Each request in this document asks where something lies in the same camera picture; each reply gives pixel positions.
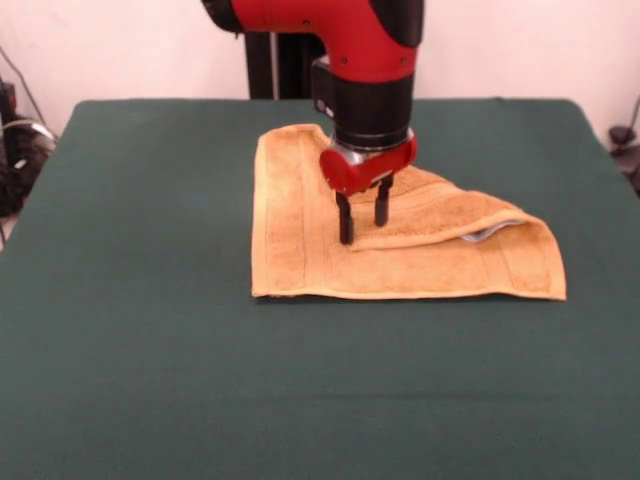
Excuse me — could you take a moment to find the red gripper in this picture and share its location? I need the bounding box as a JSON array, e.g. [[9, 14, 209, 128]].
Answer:
[[319, 134, 419, 246]]

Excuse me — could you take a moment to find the orange terry towel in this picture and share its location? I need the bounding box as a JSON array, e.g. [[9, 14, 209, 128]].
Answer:
[[249, 123, 569, 302]]

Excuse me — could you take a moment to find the dark green table cloth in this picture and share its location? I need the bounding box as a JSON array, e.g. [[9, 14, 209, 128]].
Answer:
[[0, 97, 640, 480]]

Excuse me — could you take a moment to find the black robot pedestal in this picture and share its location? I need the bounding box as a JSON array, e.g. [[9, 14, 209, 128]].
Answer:
[[243, 29, 331, 100]]

